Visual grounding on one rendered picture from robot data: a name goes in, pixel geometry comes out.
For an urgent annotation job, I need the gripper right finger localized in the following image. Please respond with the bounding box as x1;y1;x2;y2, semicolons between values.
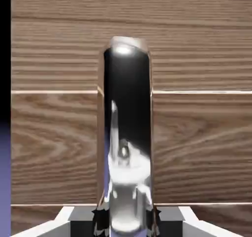
157;206;243;237

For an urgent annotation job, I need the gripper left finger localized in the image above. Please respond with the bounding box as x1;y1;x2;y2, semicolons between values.
10;206;95;237

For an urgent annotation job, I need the curved shiny metal handle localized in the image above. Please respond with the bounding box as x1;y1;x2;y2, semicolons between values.
96;35;155;237

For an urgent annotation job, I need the wooden cabinet door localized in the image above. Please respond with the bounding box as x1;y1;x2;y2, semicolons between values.
10;18;252;93
10;203;252;237
10;91;252;206

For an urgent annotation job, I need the wooden cabinet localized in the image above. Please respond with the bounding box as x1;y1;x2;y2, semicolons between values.
10;0;252;237

